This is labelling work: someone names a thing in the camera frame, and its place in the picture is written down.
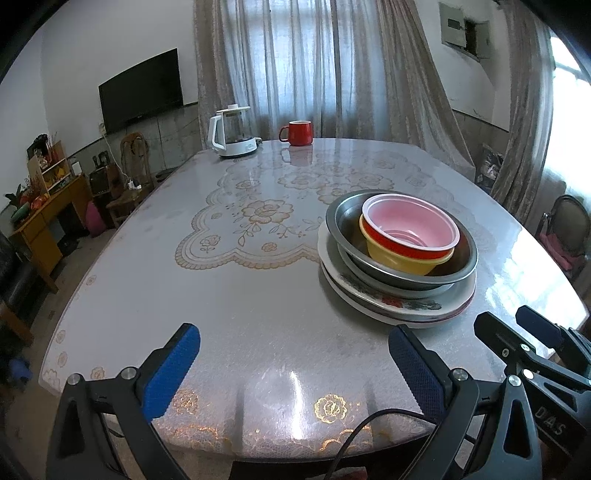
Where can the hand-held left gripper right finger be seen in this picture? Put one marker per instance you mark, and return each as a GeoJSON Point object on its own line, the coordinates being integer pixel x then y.
{"type": "Point", "coordinates": [415, 374]}

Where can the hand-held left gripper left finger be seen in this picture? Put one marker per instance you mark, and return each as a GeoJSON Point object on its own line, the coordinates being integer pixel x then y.
{"type": "Point", "coordinates": [171, 369]}

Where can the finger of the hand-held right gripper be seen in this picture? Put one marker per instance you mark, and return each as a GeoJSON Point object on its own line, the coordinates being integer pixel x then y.
{"type": "Point", "coordinates": [538, 323]}
{"type": "Point", "coordinates": [498, 334]}

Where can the white red-rimmed plate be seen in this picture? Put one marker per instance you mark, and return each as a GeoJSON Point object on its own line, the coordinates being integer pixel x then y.
{"type": "Point", "coordinates": [415, 321]}

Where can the white floral patterned plate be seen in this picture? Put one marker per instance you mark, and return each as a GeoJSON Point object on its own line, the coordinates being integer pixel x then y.
{"type": "Point", "coordinates": [369, 293]}

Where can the stainless steel basin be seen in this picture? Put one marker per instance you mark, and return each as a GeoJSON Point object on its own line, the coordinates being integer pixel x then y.
{"type": "Point", "coordinates": [383, 272]}

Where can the yellow plastic bowl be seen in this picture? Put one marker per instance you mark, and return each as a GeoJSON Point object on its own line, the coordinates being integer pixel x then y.
{"type": "Point", "coordinates": [406, 265]}

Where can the red plastic bowl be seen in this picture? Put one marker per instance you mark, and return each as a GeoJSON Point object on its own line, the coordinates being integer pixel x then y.
{"type": "Point", "coordinates": [406, 221]}

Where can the dark chair with pink cushion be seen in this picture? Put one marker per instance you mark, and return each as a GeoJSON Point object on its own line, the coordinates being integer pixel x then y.
{"type": "Point", "coordinates": [570, 221]}

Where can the blue plastic stool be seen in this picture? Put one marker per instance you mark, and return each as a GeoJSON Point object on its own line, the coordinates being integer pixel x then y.
{"type": "Point", "coordinates": [21, 369]}

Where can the pile of bags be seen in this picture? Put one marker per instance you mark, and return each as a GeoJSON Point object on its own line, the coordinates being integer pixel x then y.
{"type": "Point", "coordinates": [491, 166]}

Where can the pink bag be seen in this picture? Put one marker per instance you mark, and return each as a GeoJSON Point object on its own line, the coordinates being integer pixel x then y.
{"type": "Point", "coordinates": [95, 221]}

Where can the wooden chair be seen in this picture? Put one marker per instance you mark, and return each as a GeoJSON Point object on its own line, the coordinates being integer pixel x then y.
{"type": "Point", "coordinates": [124, 201]}

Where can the beige window side curtain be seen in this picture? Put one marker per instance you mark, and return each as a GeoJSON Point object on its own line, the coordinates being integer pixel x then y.
{"type": "Point", "coordinates": [521, 138]}

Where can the white power strip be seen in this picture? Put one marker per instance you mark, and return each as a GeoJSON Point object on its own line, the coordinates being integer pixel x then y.
{"type": "Point", "coordinates": [134, 185]}

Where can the wooden cabinet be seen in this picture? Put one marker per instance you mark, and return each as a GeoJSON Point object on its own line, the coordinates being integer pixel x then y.
{"type": "Point", "coordinates": [41, 230]}

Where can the small black appliance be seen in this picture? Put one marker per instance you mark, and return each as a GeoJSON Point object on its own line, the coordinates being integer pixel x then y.
{"type": "Point", "coordinates": [99, 182]}

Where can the small wooden shelf rack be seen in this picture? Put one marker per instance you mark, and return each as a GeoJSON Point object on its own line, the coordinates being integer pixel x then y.
{"type": "Point", "coordinates": [55, 175]}

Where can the white glass electric kettle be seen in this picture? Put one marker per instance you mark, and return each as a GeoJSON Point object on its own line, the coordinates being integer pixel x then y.
{"type": "Point", "coordinates": [238, 147]}

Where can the red mug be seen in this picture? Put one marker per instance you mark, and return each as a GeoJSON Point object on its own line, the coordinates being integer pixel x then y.
{"type": "Point", "coordinates": [300, 134]}

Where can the black flat television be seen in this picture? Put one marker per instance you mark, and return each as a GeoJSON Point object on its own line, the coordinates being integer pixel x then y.
{"type": "Point", "coordinates": [138, 92]}

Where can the beige lace curtain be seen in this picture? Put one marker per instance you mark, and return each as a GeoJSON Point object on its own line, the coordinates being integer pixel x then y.
{"type": "Point", "coordinates": [323, 69]}

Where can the wall electrical box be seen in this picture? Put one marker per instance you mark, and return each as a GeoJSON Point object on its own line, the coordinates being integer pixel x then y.
{"type": "Point", "coordinates": [455, 25]}

